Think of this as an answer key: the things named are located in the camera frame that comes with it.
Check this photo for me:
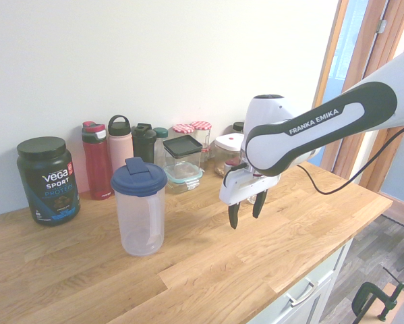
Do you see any cereal container white lid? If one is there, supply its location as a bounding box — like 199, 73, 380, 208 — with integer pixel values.
214, 133, 246, 178

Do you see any tall jar gingham lid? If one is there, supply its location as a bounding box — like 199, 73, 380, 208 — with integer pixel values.
190, 120, 213, 151
172, 124, 196, 140

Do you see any black Vega protein tub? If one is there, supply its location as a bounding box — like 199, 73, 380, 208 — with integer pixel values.
16, 136, 82, 227

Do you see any clear bottle green lid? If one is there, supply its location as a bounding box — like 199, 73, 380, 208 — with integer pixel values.
152, 127, 169, 169

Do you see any clear pitcher blue lid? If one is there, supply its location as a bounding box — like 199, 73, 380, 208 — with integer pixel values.
110, 157, 169, 257

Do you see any silver cabinet bar handle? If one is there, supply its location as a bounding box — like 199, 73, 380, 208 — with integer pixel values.
285, 279, 319, 307

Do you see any green clamp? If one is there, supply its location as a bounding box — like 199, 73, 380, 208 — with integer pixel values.
351, 266, 404, 321

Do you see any pink water bottle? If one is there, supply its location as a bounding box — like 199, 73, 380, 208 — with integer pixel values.
107, 114, 135, 178

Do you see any black cable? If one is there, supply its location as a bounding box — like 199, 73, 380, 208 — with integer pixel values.
295, 121, 404, 195

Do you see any red water bottle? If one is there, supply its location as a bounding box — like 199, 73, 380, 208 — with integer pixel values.
81, 120, 114, 201

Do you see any glass container teal lid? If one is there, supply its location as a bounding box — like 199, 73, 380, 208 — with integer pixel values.
161, 163, 205, 195

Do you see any square container black lid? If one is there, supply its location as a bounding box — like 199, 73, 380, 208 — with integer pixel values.
163, 134, 204, 169

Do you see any white base cabinet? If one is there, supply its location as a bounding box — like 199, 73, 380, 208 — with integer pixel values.
252, 236, 355, 324

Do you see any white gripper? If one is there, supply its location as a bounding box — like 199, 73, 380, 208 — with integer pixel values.
219, 163, 281, 230

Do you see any wooden door frame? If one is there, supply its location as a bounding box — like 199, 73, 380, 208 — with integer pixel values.
312, 0, 404, 217

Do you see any small jar gingham lid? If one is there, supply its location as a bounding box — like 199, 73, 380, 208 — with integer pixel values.
200, 146, 212, 169

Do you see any black shaker bottle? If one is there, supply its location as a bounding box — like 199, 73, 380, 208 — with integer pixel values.
132, 122, 158, 166

